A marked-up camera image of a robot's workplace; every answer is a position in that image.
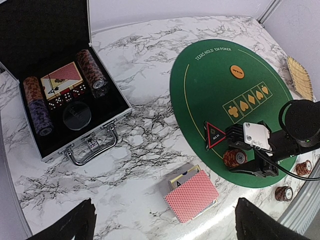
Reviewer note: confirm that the orange big blind button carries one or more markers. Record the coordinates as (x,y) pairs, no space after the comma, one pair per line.
(235,69)

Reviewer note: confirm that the clear dealer button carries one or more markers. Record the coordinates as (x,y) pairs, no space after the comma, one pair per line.
(76,115)

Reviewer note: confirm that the round green poker mat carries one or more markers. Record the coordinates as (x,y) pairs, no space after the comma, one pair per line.
(203,88)

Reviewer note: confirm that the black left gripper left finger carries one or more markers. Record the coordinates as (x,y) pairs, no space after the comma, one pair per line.
(77,224)

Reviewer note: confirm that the aluminium poker case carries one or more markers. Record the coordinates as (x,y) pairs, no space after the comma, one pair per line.
(38,37)

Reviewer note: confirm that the boxed card deck in case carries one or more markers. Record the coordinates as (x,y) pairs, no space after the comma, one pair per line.
(66,77)

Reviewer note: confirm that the right aluminium frame post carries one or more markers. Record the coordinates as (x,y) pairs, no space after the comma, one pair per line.
(274,4)

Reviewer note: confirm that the red chip stack front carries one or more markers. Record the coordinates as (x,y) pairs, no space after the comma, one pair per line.
(304,168)

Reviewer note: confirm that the front aluminium rail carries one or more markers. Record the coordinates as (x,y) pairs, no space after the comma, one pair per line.
(303,208)

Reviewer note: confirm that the red backed card deck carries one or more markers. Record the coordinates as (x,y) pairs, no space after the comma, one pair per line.
(192,197)

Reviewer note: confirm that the purple chip row in case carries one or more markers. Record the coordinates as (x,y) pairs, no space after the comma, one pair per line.
(40,117)

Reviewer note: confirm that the dark chip row in case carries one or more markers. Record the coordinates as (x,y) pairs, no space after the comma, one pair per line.
(96,80)

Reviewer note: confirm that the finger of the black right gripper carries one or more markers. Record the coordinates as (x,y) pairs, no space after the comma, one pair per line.
(252,167)

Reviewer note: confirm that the orange chip row in case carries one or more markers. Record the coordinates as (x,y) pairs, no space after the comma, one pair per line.
(32,89)

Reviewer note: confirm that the dark chip stack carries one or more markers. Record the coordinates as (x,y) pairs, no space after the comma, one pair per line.
(283,194)

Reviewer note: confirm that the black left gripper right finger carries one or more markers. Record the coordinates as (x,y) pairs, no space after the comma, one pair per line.
(251,223)

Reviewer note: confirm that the woven bamboo tray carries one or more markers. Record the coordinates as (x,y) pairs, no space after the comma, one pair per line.
(301,79)

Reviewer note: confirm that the red dice row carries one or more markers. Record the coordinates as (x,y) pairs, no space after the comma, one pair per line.
(67,96)

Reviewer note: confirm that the red chip stack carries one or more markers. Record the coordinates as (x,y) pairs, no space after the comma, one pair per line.
(234,158)
(304,168)

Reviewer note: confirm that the triangular all in button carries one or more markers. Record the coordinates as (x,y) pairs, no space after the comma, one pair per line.
(213,135)

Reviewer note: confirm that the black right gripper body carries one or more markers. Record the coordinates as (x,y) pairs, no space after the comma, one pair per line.
(235,140)

